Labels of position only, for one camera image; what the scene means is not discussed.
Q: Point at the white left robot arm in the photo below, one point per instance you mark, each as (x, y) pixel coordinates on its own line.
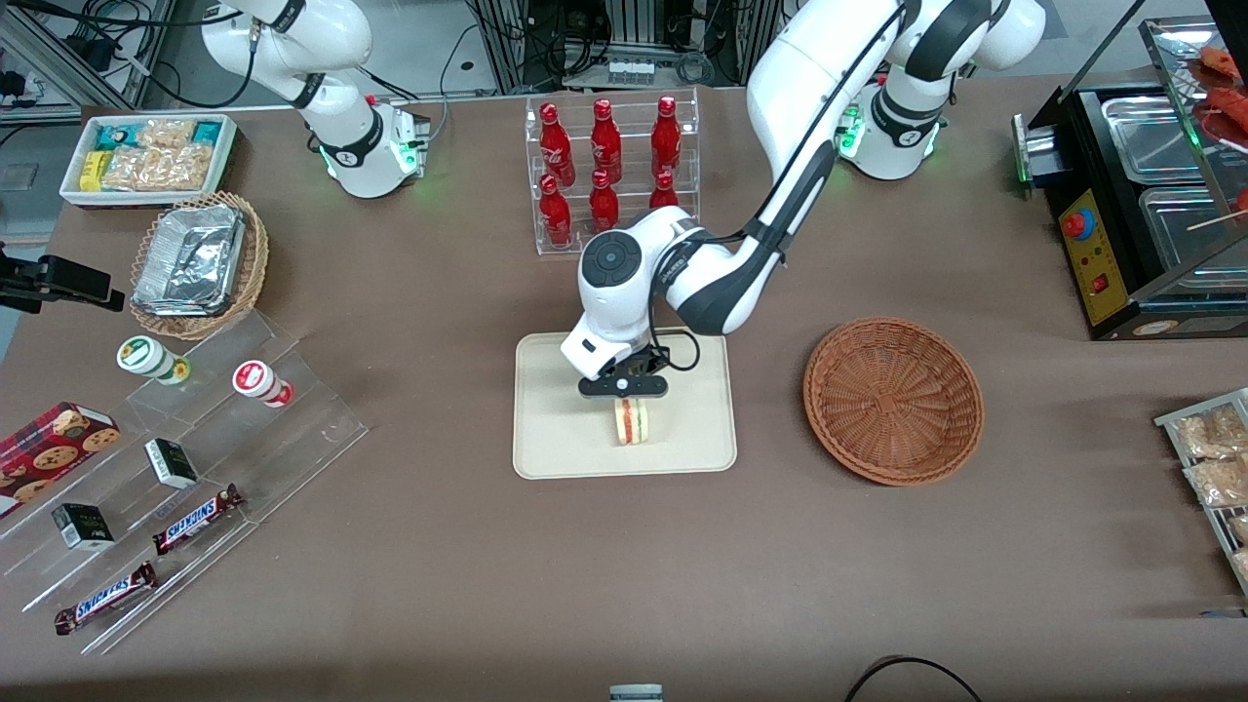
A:
(780, 88)

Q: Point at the clear acrylic stepped shelf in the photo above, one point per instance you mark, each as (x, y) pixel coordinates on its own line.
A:
(292, 429)

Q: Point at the clear acrylic bottle rack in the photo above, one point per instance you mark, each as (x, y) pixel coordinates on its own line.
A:
(629, 242)

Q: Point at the large clear cracker bag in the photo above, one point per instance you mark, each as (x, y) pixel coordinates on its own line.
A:
(156, 169)

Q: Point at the black hot food display case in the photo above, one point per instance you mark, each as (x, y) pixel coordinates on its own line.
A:
(1102, 253)

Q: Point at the white snack bin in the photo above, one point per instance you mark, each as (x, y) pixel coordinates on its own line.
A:
(226, 161)

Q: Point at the teal snack packet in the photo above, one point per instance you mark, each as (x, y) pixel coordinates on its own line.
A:
(209, 133)
(117, 135)

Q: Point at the brown wicker basket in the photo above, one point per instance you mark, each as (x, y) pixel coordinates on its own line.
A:
(892, 400)

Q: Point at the silver foil container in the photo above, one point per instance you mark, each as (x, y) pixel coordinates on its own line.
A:
(190, 258)

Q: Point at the aluminium frame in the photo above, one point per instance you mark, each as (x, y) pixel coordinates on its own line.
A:
(624, 29)

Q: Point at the red cookie box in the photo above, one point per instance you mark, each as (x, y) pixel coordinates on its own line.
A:
(44, 456)

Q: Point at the tan wicker basket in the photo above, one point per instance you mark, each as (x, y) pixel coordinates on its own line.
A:
(255, 255)

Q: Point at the clear bag of pastries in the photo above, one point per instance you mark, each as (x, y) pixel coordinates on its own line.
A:
(1209, 434)
(1239, 528)
(1219, 483)
(1241, 565)

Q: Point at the red cola bottle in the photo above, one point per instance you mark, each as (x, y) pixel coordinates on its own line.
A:
(666, 138)
(604, 205)
(605, 144)
(555, 216)
(555, 146)
(663, 195)

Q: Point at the snickers chocolate bar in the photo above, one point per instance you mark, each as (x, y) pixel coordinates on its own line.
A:
(105, 597)
(195, 519)

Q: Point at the tray of wrapped snacks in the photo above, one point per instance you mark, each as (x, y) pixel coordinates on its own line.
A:
(1170, 421)

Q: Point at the yellow snack packet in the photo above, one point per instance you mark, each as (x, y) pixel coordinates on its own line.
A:
(93, 170)

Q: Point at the triangular sandwich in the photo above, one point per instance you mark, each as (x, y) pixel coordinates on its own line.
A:
(632, 424)

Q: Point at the red lidded yogurt cup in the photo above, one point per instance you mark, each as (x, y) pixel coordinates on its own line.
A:
(258, 380)

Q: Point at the small clear cracker bag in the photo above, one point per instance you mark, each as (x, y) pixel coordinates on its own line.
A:
(168, 133)

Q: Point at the beige rectangular tray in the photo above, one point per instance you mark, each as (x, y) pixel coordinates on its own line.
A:
(556, 419)

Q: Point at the small dark green box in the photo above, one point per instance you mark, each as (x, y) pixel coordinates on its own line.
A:
(83, 526)
(171, 463)

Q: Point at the green lidded yogurt cup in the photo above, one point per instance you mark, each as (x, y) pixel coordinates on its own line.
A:
(148, 357)

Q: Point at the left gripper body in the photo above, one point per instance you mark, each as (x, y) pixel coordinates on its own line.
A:
(643, 367)

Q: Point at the grey device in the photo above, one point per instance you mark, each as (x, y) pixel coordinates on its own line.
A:
(636, 693)

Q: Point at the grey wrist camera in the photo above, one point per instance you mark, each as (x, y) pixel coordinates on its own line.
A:
(624, 386)

